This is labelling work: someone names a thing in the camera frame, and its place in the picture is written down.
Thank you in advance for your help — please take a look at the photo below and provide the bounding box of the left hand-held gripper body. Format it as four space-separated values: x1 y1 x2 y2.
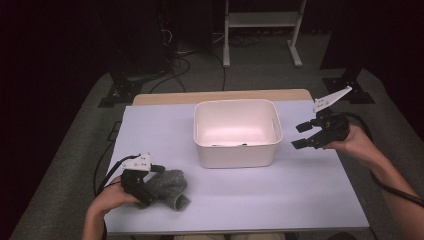
120 152 155 208

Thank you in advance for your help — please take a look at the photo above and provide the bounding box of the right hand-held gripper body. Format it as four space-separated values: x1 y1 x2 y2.
308 85 354 150

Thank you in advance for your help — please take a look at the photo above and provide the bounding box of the grey fuzzy sock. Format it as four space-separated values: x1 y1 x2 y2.
136 169 192 212

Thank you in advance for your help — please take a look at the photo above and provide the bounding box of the white plastic bin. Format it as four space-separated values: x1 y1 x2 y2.
193 98 284 170

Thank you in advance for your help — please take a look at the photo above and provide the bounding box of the person's left hand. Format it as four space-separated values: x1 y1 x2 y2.
89 175 142 217

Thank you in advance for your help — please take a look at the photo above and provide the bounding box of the person's right hand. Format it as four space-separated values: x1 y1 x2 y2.
322 124 379 168

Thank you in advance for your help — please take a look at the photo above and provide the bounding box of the white table mat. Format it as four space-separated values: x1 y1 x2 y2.
89 99 370 236

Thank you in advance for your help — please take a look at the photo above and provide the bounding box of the black stand base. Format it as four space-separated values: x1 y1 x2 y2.
322 77 376 105
98 74 144 108

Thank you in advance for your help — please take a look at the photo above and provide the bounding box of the white metal stand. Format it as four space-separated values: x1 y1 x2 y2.
222 0 308 69

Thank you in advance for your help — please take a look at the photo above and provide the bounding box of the left hand-held gripper cable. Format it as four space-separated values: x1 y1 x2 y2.
94 154 141 240

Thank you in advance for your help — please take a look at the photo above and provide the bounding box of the hand-held gripper cable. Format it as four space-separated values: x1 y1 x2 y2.
328 111 424 208
94 154 141 240

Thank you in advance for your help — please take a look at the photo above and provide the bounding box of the thin black floor cable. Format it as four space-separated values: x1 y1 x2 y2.
93 140 117 201

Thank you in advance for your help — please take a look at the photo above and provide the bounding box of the right hand-held gripper cable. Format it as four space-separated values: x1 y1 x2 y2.
328 111 424 208

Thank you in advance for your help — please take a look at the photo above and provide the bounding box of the tangle of black floor cables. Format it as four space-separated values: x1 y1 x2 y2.
146 26 264 95

